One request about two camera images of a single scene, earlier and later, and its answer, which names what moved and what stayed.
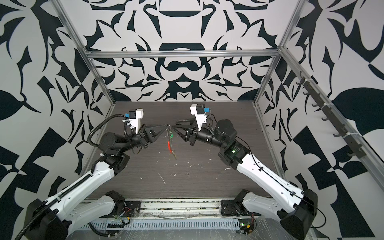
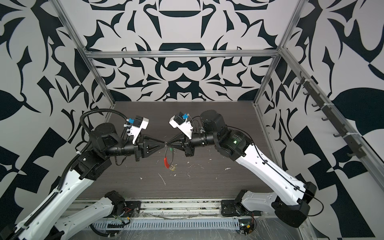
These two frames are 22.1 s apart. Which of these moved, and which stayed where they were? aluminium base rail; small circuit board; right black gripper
Moved: right black gripper
Stayed: aluminium base rail; small circuit board
